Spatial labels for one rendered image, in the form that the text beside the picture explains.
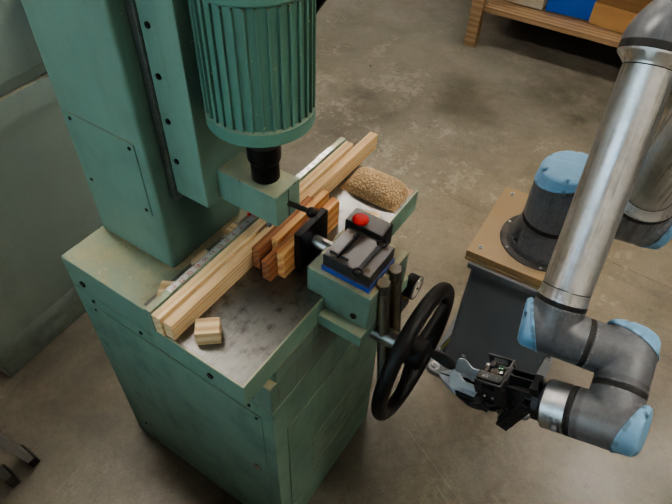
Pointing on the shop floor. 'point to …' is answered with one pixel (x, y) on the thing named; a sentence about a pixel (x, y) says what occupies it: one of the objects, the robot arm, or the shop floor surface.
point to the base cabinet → (320, 374)
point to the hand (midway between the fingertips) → (446, 377)
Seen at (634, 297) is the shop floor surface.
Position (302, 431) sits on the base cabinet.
